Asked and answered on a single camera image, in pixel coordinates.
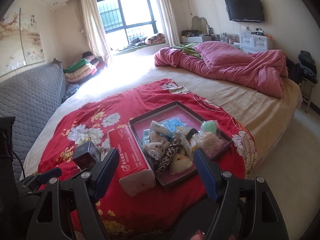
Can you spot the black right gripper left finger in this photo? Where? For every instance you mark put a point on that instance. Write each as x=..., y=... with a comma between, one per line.
x=82, y=192

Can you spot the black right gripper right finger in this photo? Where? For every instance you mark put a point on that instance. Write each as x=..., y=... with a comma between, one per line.
x=261, y=217

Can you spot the pink sponge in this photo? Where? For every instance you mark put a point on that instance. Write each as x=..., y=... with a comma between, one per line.
x=209, y=142

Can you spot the cream plush duck toy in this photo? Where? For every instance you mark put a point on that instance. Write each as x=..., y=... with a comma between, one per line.
x=179, y=164

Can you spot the green sponge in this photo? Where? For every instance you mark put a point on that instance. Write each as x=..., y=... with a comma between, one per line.
x=210, y=126

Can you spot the leopard print scrunchie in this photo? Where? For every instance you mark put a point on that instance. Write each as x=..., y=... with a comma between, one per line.
x=173, y=148

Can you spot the tissue packet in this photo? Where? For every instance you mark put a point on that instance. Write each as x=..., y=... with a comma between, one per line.
x=155, y=126

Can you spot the white lace scrunchie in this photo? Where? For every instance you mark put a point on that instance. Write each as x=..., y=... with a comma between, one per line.
x=185, y=144

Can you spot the black square box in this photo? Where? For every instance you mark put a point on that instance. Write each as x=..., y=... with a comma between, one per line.
x=86, y=155

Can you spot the red tissue pack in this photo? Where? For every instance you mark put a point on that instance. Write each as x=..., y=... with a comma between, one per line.
x=134, y=172

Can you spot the red floral bed cover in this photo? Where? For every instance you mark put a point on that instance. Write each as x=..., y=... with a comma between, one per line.
x=156, y=209

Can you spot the beige bed sheet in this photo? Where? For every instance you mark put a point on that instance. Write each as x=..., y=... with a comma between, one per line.
x=266, y=117

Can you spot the shallow cardboard box tray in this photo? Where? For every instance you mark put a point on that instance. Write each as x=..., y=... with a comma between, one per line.
x=164, y=115

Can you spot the grey quilted headboard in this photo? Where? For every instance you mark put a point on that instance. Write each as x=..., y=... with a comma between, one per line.
x=31, y=97

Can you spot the dark patterned pillow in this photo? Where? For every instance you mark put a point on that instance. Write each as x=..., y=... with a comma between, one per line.
x=70, y=91

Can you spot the pink quilted duvet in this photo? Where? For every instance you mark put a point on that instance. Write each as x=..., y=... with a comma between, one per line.
x=262, y=71

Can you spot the stack of folded blankets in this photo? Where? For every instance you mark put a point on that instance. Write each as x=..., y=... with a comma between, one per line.
x=86, y=68

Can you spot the chair with dark clothes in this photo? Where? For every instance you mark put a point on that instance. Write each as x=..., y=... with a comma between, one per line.
x=304, y=74

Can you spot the white plastic drawer cabinet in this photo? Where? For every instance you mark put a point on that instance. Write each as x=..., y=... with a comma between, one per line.
x=250, y=43

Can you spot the cream curtain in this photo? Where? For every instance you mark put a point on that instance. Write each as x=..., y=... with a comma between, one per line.
x=94, y=29

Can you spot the vanity mirror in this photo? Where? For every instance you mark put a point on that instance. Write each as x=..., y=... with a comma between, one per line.
x=201, y=26

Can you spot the clothes on window sill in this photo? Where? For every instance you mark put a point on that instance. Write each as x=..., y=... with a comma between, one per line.
x=157, y=38

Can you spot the wall painting with blossoms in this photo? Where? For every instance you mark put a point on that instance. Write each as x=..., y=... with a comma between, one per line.
x=20, y=40

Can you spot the black wall television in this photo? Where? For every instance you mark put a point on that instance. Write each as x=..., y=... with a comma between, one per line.
x=245, y=10

